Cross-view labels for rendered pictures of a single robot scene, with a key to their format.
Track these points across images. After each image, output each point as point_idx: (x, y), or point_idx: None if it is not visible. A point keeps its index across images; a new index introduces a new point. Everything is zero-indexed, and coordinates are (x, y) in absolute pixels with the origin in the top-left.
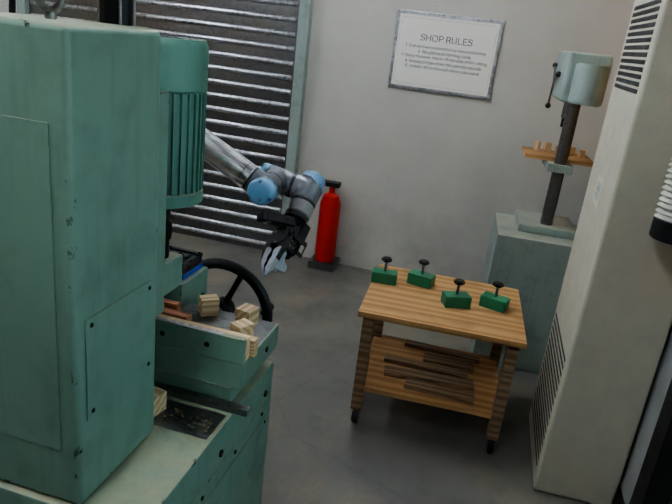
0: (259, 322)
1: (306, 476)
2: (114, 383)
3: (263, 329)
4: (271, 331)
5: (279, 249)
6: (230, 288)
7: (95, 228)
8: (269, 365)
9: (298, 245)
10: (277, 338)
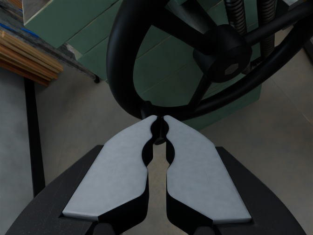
0: (41, 2)
1: None
2: None
3: (30, 1)
4: (23, 9)
5: (84, 183)
6: (191, 27)
7: None
8: (74, 52)
9: None
10: (45, 40)
